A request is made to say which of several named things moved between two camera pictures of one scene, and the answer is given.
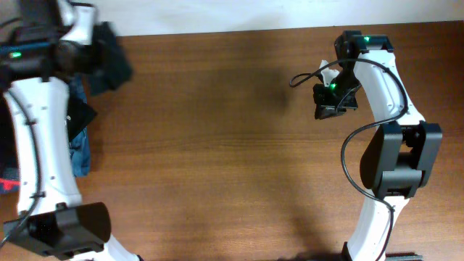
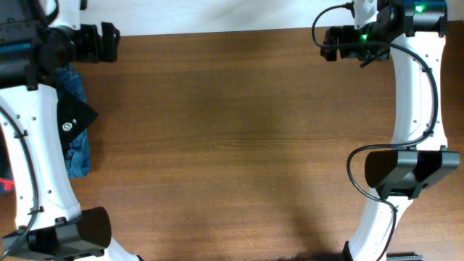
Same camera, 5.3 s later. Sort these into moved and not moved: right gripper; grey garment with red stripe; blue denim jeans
Moved: right gripper
Not moved: grey garment with red stripe; blue denim jeans
